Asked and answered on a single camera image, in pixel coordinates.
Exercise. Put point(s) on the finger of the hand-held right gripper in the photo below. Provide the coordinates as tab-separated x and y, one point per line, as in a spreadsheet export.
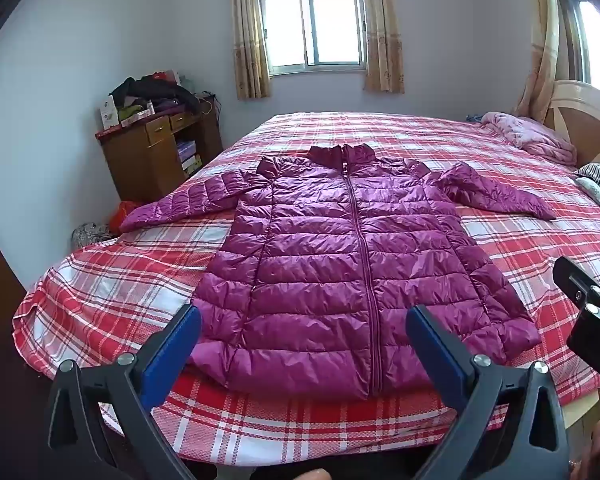
572	277

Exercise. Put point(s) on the stacked boxes in cabinet shelf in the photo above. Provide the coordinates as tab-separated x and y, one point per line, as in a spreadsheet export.
189	157

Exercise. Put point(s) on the white cardboard box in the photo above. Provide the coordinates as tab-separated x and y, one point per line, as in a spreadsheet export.
109	114

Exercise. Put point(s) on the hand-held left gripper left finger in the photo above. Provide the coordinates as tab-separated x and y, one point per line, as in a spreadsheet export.
172	347

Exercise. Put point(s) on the beige wooden headboard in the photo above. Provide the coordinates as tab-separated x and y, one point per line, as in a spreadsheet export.
575	115

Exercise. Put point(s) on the sliding glass window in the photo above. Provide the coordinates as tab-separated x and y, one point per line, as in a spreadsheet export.
310	27

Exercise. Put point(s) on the brown wooden cabinet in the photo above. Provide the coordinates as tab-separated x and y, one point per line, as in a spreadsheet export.
150	160

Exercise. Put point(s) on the purple puffer jacket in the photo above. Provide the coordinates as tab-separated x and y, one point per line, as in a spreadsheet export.
330	270

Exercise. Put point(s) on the pink long curtain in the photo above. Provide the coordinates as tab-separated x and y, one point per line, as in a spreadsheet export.
540	50

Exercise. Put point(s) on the pile of dark clothes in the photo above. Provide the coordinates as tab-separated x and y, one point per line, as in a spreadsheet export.
155	91

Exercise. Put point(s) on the pink quilt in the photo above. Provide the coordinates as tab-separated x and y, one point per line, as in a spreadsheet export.
530	137

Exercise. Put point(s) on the bed with red plaid sheet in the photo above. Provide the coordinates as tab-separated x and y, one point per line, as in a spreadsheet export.
505	255

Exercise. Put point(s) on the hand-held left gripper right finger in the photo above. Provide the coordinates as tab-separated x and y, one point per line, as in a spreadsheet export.
437	355

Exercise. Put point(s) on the beige patterned curtain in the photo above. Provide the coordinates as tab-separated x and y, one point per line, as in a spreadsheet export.
382	30
247	35

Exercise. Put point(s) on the red plastic bag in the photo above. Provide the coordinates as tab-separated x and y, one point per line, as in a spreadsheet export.
124	217

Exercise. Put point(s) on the patterned grey bag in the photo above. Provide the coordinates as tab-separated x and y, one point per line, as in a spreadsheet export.
90	235

